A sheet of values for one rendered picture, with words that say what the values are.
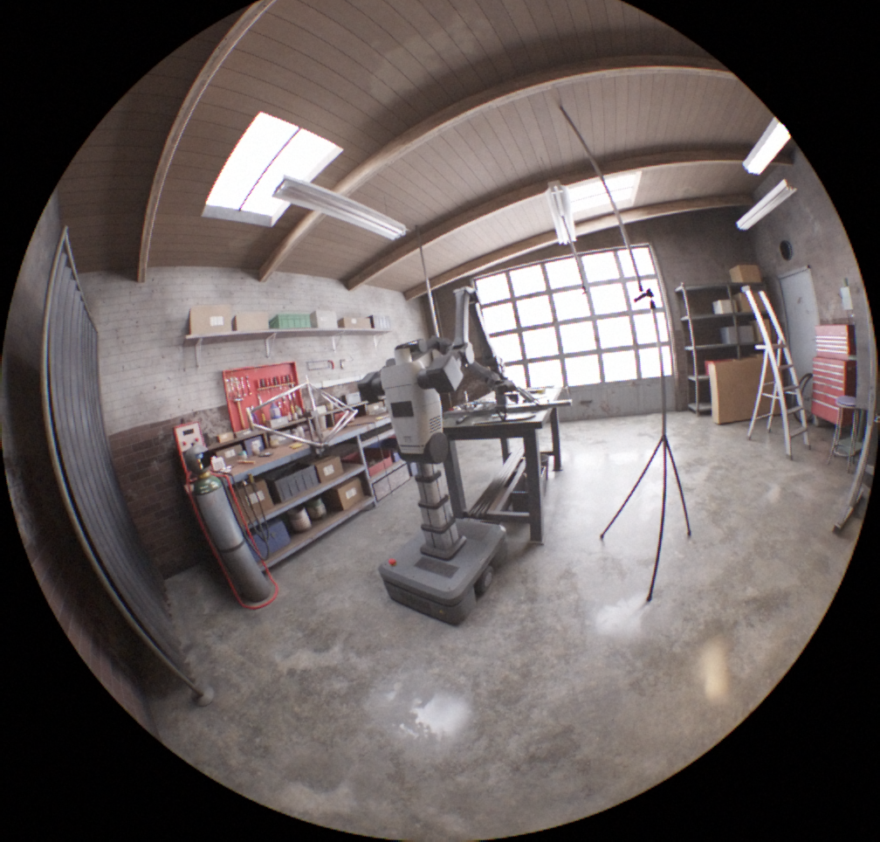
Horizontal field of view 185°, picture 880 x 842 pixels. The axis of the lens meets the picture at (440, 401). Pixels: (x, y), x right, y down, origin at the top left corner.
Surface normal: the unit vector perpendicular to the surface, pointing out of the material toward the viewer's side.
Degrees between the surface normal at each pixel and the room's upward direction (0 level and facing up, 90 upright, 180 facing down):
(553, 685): 0
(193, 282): 90
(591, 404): 90
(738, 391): 82
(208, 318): 91
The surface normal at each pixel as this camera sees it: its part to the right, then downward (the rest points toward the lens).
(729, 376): -0.51, 0.05
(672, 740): -0.18, -0.98
